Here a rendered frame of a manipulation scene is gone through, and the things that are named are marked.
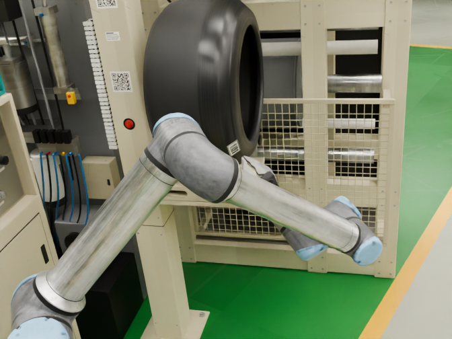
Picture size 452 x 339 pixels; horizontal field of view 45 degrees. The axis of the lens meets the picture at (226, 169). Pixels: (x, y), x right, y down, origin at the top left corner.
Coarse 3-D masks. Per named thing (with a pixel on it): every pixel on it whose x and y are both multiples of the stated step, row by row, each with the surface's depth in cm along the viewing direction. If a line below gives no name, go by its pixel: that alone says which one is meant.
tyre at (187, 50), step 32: (192, 0) 181; (224, 0) 177; (160, 32) 170; (192, 32) 167; (224, 32) 166; (256, 32) 195; (160, 64) 167; (192, 64) 165; (224, 64) 164; (256, 64) 207; (160, 96) 169; (192, 96) 166; (224, 96) 166; (256, 96) 210; (224, 128) 170; (256, 128) 203
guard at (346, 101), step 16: (304, 128) 228; (336, 160) 232; (352, 160) 230; (384, 192) 234; (192, 208) 261; (224, 208) 257; (224, 224) 262; (368, 224) 242; (384, 224) 240; (384, 240) 244
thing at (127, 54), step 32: (128, 0) 181; (96, 32) 186; (128, 32) 183; (128, 64) 188; (128, 96) 194; (128, 128) 201; (128, 160) 207; (160, 224) 218; (160, 256) 226; (160, 288) 234; (160, 320) 243
